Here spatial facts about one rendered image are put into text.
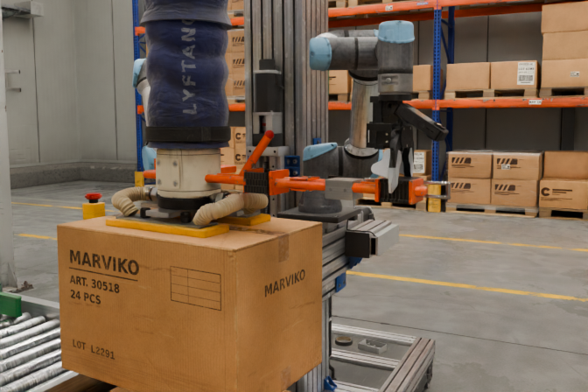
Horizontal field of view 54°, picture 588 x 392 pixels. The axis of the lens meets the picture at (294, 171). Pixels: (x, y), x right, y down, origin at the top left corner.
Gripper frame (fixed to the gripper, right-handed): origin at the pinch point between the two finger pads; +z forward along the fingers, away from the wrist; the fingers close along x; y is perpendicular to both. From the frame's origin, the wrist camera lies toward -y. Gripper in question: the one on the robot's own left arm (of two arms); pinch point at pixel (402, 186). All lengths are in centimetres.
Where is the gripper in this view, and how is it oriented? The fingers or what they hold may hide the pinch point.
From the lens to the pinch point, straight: 128.8
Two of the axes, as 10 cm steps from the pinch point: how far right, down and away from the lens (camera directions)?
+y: -8.6, -0.5, 5.1
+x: -5.2, 0.9, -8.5
